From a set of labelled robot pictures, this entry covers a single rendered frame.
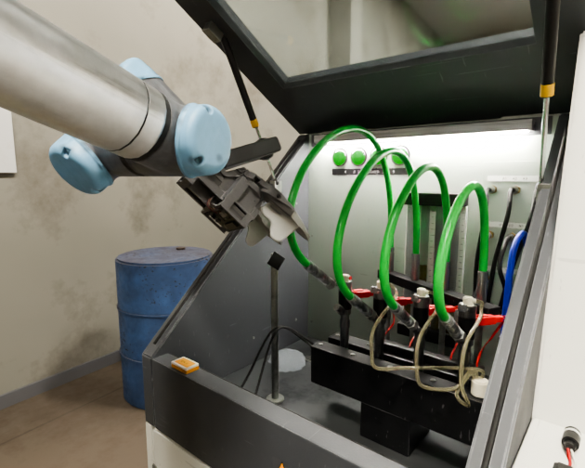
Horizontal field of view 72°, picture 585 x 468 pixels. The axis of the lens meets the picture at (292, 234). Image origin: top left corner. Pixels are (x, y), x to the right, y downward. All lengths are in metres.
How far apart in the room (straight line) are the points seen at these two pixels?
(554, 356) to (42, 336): 2.75
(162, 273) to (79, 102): 1.98
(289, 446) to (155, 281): 1.75
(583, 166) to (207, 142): 0.55
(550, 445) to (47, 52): 0.70
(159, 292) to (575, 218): 2.01
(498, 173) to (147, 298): 1.88
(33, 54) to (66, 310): 2.72
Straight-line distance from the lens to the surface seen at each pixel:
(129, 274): 2.40
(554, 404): 0.74
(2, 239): 2.80
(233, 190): 0.61
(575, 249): 0.72
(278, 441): 0.71
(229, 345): 1.07
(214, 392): 0.79
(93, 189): 0.55
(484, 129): 0.98
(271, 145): 0.67
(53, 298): 2.97
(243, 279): 1.05
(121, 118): 0.39
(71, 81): 0.37
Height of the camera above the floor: 1.33
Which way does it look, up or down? 8 degrees down
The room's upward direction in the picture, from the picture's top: straight up
